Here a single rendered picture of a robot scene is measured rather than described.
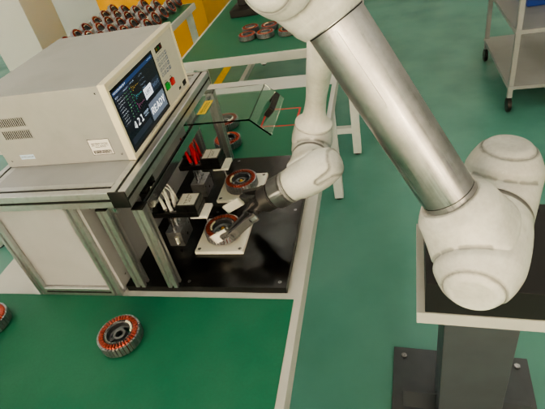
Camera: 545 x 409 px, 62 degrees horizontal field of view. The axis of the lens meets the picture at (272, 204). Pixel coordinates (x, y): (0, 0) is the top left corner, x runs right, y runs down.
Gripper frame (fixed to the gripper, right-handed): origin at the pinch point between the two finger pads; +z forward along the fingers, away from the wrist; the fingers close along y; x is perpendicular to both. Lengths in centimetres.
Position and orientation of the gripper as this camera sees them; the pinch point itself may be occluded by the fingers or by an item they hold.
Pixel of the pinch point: (222, 222)
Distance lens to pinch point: 137.3
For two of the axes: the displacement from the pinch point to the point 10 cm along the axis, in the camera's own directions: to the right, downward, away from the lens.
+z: -7.6, 4.0, 5.1
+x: -6.3, -6.6, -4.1
